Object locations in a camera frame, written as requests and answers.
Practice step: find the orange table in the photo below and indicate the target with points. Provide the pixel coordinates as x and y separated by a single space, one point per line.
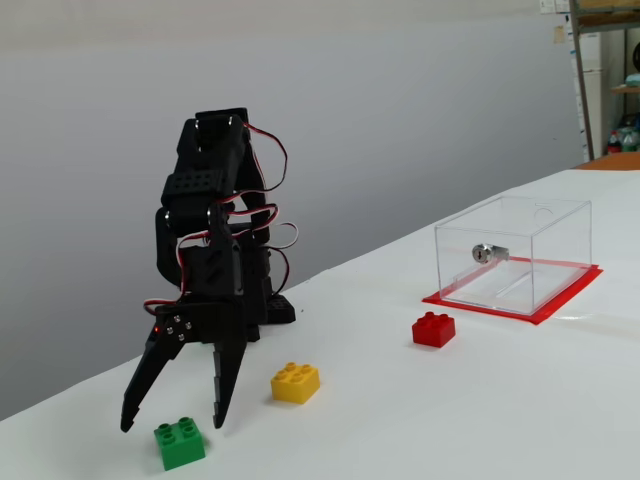
615 161

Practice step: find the green plastic bottle pack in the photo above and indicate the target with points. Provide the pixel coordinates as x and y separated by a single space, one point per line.
631 140

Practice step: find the teal object on shelf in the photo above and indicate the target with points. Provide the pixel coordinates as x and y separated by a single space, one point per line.
634 80

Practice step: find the metal shelf rack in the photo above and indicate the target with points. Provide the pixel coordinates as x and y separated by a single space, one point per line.
581 75

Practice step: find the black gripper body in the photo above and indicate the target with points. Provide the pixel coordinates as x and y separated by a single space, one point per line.
212 320

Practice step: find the beige paper note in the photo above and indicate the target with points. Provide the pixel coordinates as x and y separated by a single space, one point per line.
559 34

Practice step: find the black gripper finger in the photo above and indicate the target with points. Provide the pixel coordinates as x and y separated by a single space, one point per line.
225 375
165 350

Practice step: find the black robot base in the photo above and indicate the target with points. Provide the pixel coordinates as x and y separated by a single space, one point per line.
280 307

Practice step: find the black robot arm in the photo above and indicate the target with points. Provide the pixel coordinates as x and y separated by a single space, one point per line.
200 185

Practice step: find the white refrigerator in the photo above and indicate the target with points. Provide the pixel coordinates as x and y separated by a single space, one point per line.
592 100

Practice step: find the green lego brick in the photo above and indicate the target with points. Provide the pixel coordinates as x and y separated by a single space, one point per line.
180 448

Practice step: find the red mat under box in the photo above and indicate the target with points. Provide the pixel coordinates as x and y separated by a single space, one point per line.
560 300

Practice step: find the red cap cola bottle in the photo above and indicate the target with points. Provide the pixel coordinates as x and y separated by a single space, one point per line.
613 144

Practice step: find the transparent plastic box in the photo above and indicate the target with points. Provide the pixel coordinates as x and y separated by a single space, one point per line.
550 240

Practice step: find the silver cam lock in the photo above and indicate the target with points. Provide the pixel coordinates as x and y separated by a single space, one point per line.
485 253

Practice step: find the red lego brick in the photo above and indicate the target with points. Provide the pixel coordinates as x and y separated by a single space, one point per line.
432 331

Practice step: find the yellow lego brick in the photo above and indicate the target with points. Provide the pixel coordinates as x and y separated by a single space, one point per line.
295 385

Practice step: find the white paper sheets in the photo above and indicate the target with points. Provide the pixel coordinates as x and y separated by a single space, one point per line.
552 6

